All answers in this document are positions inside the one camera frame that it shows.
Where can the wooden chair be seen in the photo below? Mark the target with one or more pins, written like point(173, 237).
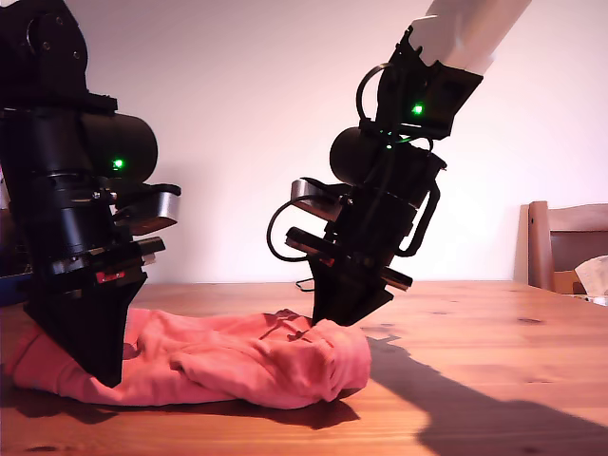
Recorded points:
point(539, 247)

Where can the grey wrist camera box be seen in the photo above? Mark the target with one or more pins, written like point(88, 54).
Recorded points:
point(309, 192)
point(166, 206)

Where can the dark blue box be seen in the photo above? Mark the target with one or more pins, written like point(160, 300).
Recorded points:
point(9, 290)

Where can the pink underwear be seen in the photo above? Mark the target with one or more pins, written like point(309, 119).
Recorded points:
point(214, 361)

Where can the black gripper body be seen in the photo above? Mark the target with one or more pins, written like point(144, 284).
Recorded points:
point(71, 228)
point(375, 237)

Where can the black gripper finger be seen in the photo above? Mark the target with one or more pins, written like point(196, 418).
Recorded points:
point(85, 328)
point(330, 294)
point(130, 304)
point(368, 299)

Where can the white tissue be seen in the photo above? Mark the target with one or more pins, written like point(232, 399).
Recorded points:
point(594, 275)

